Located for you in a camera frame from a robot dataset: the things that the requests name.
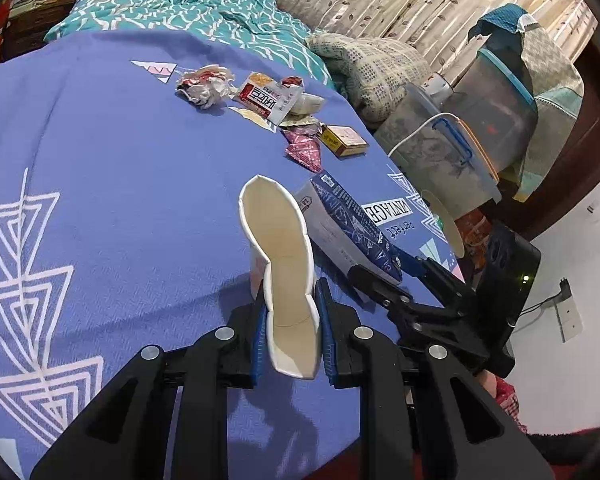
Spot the white red wrapper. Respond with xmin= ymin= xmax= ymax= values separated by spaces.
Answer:
xmin=175 ymin=64 xmax=237 ymax=110

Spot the orange printed bag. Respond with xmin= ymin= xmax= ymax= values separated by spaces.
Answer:
xmin=457 ymin=209 xmax=495 ymax=286

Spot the large clear storage box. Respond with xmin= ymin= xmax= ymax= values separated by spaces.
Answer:
xmin=375 ymin=85 xmax=501 ymax=221

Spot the white paper cup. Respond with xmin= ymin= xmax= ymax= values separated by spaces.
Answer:
xmin=237 ymin=175 xmax=322 ymax=380

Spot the wall socket with charger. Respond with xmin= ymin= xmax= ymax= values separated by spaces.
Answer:
xmin=555 ymin=277 xmax=583 ymax=343

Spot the blue and white carton box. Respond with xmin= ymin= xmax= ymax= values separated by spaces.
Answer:
xmin=294 ymin=170 xmax=406 ymax=286

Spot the beige paper piece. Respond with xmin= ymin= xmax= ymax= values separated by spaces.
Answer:
xmin=227 ymin=106 xmax=276 ymax=135

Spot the black charger cable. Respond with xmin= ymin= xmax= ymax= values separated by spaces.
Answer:
xmin=519 ymin=297 xmax=562 ymax=317

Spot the dark red patterned wrapper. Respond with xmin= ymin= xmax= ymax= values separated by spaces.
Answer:
xmin=285 ymin=141 xmax=324 ymax=171

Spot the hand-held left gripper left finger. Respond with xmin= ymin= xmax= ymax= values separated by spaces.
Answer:
xmin=30 ymin=299 xmax=271 ymax=480

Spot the teal patterned quilt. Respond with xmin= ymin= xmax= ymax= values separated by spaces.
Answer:
xmin=44 ymin=0 xmax=336 ymax=93

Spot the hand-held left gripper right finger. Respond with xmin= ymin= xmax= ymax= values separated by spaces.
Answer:
xmin=314 ymin=277 xmax=556 ymax=480

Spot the blue-lidded clear storage box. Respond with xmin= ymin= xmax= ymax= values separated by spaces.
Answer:
xmin=450 ymin=47 xmax=538 ymax=171

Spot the white red snack packet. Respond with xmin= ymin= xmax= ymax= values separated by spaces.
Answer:
xmin=235 ymin=72 xmax=305 ymax=126

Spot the teal and green patchwork cloth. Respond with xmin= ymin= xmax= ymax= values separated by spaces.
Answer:
xmin=467 ymin=4 xmax=586 ymax=201

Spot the beige trash bin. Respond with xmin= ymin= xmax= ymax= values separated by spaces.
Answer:
xmin=420 ymin=189 xmax=468 ymax=258

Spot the small yellow box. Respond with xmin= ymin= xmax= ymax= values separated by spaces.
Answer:
xmin=317 ymin=124 xmax=370 ymax=159

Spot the white tissue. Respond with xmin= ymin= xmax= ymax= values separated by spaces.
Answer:
xmin=295 ymin=92 xmax=326 ymax=115

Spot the white mug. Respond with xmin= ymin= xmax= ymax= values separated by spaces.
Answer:
xmin=427 ymin=74 xmax=453 ymax=98

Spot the pink patterned wrapper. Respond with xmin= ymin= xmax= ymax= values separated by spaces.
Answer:
xmin=280 ymin=126 xmax=322 ymax=149

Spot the dark cloth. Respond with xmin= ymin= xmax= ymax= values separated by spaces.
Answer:
xmin=522 ymin=422 xmax=600 ymax=467

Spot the white cable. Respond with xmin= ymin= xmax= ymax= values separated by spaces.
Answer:
xmin=387 ymin=112 xmax=461 ymax=158

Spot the folded beige checked blanket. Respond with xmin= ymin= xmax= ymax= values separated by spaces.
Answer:
xmin=305 ymin=32 xmax=433 ymax=123

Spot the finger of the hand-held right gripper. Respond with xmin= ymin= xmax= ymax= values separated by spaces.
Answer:
xmin=347 ymin=264 xmax=490 ymax=372
xmin=399 ymin=249 xmax=481 ymax=328

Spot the wooden bedside cabinet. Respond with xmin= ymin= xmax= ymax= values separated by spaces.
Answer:
xmin=2 ymin=0 xmax=88 ymax=61

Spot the blue printed blanket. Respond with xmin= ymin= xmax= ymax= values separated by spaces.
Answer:
xmin=0 ymin=30 xmax=467 ymax=480

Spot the dark wooden wardrobe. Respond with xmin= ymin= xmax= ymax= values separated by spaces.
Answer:
xmin=500 ymin=45 xmax=600 ymax=241

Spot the person's right forearm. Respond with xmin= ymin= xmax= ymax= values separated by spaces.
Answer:
xmin=480 ymin=372 xmax=523 ymax=426

